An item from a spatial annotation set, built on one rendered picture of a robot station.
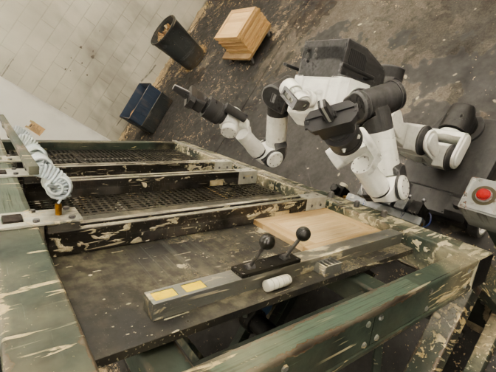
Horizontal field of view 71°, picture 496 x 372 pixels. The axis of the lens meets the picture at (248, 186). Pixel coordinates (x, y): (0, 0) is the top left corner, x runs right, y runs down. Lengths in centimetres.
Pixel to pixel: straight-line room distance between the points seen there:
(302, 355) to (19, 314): 46
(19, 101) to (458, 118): 414
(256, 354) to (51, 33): 574
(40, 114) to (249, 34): 253
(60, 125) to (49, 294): 408
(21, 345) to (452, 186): 208
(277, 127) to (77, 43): 493
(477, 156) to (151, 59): 527
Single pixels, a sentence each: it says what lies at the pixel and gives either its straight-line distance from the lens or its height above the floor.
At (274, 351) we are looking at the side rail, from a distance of 66.
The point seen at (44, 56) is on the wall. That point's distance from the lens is 606.
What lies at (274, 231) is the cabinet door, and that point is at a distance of 123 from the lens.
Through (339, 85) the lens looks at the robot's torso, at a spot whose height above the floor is 136.
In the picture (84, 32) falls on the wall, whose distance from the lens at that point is 617.
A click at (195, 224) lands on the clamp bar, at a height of 146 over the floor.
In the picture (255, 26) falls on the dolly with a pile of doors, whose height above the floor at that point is 28.
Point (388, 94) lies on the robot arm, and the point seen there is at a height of 132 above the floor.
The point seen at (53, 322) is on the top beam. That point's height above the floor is 191.
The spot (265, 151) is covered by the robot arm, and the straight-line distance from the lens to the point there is 154.
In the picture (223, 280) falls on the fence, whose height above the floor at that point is 157.
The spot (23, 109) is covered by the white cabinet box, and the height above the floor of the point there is 156.
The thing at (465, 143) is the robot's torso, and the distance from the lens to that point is 222.
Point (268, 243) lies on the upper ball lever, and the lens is 80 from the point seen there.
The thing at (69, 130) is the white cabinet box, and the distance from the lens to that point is 474.
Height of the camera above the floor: 215
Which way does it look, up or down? 41 degrees down
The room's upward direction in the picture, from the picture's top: 56 degrees counter-clockwise
